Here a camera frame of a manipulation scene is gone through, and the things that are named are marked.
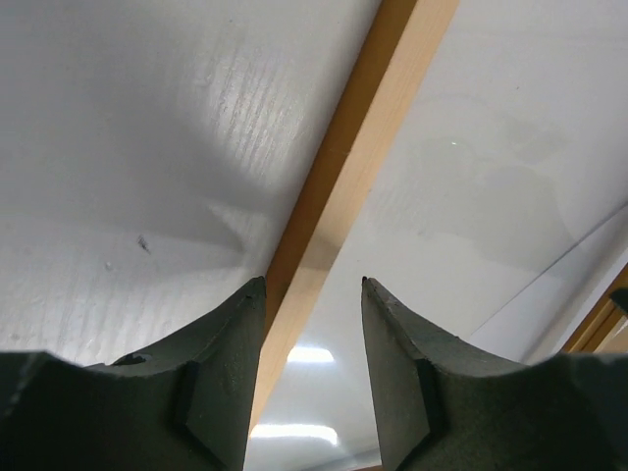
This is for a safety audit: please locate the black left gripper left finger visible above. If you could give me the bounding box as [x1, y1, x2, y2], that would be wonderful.
[1, 277, 266, 470]

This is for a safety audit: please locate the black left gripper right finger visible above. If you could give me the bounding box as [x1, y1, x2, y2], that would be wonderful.
[361, 278, 627, 470]

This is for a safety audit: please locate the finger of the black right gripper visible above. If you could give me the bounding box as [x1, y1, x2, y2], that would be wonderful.
[609, 288, 628, 317]

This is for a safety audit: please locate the white photo paper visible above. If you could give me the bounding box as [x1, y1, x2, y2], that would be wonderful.
[465, 200, 628, 364]

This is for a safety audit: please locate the wooden picture frame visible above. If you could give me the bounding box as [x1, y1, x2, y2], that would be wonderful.
[250, 1, 627, 446]

